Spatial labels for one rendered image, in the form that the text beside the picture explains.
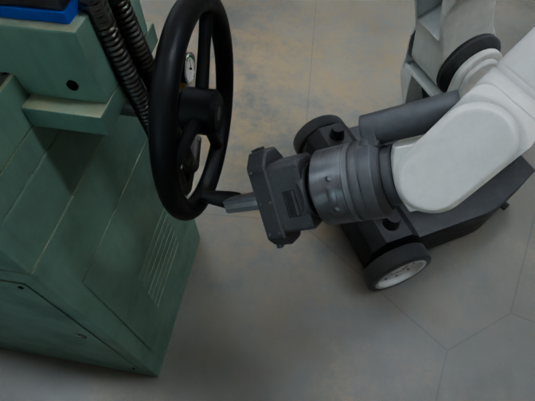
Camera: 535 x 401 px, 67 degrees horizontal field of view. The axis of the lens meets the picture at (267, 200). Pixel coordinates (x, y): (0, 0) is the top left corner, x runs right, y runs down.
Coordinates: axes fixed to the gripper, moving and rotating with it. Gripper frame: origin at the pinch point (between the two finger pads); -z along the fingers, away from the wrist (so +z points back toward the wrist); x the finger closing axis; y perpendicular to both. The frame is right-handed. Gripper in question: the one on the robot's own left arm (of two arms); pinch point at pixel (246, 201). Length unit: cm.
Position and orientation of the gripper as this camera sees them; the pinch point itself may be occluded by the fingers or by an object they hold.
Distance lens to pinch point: 51.8
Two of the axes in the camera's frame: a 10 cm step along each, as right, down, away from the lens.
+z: 8.5, -1.5, -5.0
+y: -4.4, 3.0, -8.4
